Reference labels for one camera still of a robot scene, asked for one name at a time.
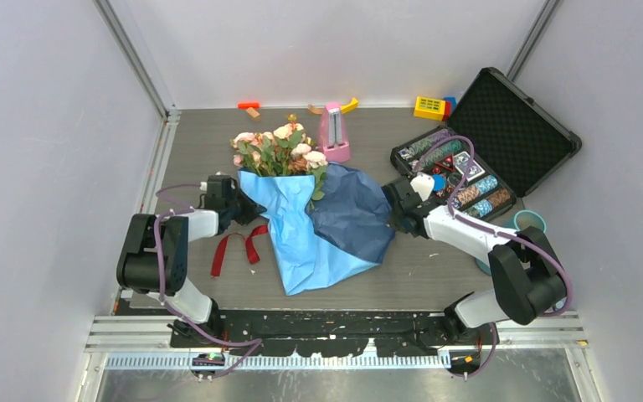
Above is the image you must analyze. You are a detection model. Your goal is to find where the pink flower bouquet blue wrap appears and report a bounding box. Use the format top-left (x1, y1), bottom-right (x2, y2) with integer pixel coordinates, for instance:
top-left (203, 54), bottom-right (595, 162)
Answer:
top-left (230, 115), bottom-right (395, 296)

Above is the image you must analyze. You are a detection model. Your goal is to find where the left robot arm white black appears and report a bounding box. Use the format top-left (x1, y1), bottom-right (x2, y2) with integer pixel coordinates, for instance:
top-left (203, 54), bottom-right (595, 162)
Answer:
top-left (116, 174), bottom-right (265, 347)

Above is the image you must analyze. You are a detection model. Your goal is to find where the red ribbon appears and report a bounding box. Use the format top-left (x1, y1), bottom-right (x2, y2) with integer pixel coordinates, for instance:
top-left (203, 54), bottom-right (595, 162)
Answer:
top-left (210, 223), bottom-right (270, 279)

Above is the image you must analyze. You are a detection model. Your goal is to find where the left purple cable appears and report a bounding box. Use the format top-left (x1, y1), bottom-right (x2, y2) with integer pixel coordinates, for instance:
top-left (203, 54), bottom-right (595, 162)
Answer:
top-left (152, 183), bottom-right (265, 381)

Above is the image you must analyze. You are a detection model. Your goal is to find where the blue toy block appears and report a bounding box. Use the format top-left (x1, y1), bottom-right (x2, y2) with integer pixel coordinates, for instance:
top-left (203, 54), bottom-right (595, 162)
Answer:
top-left (443, 96), bottom-right (457, 112)

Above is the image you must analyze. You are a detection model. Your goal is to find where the yellow toy block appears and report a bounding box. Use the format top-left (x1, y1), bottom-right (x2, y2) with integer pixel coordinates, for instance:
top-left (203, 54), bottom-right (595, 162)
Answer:
top-left (413, 96), bottom-right (451, 121)

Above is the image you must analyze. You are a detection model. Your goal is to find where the small wooden block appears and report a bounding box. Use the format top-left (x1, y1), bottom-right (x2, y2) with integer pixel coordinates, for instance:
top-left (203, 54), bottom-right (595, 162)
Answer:
top-left (245, 107), bottom-right (261, 121)

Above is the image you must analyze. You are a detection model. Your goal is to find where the pink metronome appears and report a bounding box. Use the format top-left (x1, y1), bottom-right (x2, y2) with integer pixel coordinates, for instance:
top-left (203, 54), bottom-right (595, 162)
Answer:
top-left (316, 102), bottom-right (351, 163)

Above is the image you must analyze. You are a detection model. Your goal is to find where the black poker chip case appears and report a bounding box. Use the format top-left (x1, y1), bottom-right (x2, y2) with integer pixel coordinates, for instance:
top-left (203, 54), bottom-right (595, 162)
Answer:
top-left (389, 67), bottom-right (582, 221)

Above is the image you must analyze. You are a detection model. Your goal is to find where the teal cylindrical vase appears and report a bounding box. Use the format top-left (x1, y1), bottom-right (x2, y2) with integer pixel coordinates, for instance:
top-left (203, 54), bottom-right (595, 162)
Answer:
top-left (475, 209), bottom-right (548, 277)

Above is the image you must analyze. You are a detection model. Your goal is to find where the orange red block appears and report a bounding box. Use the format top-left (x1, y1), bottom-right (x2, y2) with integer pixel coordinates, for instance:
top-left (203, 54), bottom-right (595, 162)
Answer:
top-left (237, 101), bottom-right (260, 110)

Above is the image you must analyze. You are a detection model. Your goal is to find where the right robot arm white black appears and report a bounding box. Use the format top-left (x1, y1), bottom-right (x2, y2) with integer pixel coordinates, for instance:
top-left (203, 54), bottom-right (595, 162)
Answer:
top-left (382, 177), bottom-right (572, 344)

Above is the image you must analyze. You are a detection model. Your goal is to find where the blue round chip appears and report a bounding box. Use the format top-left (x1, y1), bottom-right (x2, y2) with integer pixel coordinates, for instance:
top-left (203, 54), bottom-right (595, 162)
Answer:
top-left (432, 174), bottom-right (447, 193)

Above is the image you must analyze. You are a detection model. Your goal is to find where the wooden curved block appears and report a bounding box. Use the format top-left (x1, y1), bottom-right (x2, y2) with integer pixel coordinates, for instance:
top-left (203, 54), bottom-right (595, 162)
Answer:
top-left (306, 104), bottom-right (325, 116)

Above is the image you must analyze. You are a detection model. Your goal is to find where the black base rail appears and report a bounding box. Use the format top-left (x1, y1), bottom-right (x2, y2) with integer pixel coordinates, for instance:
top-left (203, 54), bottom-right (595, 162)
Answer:
top-left (168, 310), bottom-right (498, 358)

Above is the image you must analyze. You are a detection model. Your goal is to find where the playing card deck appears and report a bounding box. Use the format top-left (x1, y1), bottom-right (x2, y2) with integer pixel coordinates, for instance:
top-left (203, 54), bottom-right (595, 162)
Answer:
top-left (453, 151), bottom-right (486, 183)

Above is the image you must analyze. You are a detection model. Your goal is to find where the yellow curved block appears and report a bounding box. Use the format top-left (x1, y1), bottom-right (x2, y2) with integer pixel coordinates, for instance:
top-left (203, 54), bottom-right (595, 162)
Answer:
top-left (340, 97), bottom-right (359, 114)

